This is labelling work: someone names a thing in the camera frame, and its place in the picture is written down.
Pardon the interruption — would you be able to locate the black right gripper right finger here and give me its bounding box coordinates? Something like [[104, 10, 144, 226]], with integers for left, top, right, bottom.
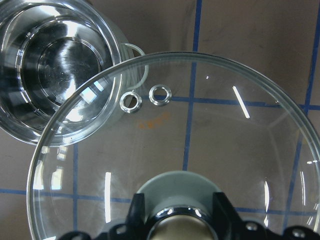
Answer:
[[212, 191, 271, 240]]

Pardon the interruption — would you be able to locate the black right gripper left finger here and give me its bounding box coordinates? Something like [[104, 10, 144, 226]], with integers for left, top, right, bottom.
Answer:
[[109, 193, 151, 240]]

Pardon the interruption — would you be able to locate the glass pot lid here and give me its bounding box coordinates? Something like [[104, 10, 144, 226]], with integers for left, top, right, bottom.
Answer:
[[27, 52, 320, 240]]

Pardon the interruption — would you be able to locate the pale green cooking pot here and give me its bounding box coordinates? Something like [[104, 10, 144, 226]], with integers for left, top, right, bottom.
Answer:
[[0, 0, 140, 145]]

